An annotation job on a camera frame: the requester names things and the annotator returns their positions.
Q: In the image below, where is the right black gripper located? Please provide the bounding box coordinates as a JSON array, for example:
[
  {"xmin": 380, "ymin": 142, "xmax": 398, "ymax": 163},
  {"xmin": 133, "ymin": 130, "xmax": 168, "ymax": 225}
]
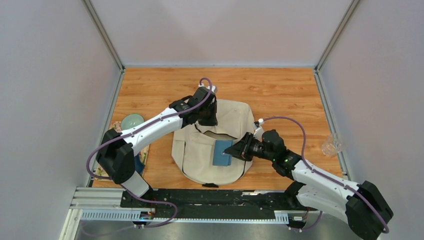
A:
[{"xmin": 224, "ymin": 132, "xmax": 275, "ymax": 163}]

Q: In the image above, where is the blue leather wallet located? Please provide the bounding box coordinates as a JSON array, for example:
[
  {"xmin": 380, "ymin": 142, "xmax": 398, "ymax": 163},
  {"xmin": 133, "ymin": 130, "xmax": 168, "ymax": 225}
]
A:
[{"xmin": 212, "ymin": 140, "xmax": 233, "ymax": 167}]

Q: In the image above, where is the beige canvas backpack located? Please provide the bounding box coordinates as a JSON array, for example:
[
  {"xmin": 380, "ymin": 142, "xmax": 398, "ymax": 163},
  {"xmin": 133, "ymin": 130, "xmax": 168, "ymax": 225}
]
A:
[{"xmin": 171, "ymin": 99, "xmax": 254, "ymax": 186}]

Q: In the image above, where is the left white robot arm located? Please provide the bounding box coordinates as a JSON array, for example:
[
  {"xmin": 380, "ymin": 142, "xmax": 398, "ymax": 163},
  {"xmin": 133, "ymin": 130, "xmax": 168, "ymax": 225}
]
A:
[{"xmin": 95, "ymin": 84, "xmax": 218, "ymax": 208}]

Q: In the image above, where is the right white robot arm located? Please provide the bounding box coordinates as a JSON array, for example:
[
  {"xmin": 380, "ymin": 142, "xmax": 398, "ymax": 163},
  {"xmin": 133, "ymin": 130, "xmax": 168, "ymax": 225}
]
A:
[{"xmin": 223, "ymin": 129, "xmax": 394, "ymax": 240}]

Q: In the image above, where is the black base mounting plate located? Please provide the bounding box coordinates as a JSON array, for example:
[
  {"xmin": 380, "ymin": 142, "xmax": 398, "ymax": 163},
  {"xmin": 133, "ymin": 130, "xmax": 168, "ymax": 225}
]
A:
[{"xmin": 120, "ymin": 188, "xmax": 307, "ymax": 220}]

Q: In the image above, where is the floral rectangular tray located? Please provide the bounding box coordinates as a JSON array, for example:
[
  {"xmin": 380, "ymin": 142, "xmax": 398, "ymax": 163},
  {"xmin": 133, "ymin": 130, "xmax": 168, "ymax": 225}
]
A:
[{"xmin": 94, "ymin": 121, "xmax": 150, "ymax": 182}]

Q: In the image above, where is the light green ceramic bowl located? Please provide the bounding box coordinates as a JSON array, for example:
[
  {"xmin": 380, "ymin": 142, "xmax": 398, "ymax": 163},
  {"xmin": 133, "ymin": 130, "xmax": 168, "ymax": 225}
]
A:
[{"xmin": 120, "ymin": 113, "xmax": 145, "ymax": 131}]

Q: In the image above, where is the dark blue leaf plate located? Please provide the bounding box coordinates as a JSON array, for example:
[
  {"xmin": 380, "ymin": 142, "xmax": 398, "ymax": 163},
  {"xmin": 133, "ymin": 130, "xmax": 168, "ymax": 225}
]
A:
[{"xmin": 134, "ymin": 154, "xmax": 145, "ymax": 175}]

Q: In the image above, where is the clear plastic cup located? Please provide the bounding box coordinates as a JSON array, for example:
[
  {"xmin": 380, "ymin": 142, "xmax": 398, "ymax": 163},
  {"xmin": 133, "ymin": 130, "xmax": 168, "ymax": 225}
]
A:
[{"xmin": 321, "ymin": 133, "xmax": 347, "ymax": 157}]

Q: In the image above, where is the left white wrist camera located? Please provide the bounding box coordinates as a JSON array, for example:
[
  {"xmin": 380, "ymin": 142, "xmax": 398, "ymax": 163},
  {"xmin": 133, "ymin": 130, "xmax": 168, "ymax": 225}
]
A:
[{"xmin": 206, "ymin": 85, "xmax": 218, "ymax": 95}]

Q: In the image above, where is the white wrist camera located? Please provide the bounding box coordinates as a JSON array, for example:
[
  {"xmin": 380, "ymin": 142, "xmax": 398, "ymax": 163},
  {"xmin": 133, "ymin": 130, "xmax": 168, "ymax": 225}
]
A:
[
  {"xmin": 206, "ymin": 85, "xmax": 218, "ymax": 95},
  {"xmin": 252, "ymin": 118, "xmax": 265, "ymax": 140}
]

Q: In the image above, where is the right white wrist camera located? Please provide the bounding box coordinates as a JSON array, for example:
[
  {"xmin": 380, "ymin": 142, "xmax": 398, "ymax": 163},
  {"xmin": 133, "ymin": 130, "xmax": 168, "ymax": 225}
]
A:
[{"xmin": 252, "ymin": 118, "xmax": 265, "ymax": 140}]

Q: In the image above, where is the aluminium frame rail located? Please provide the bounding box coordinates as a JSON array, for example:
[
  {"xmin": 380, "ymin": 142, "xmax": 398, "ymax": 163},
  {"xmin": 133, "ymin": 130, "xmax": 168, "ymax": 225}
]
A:
[{"xmin": 70, "ymin": 187, "xmax": 307, "ymax": 224}]

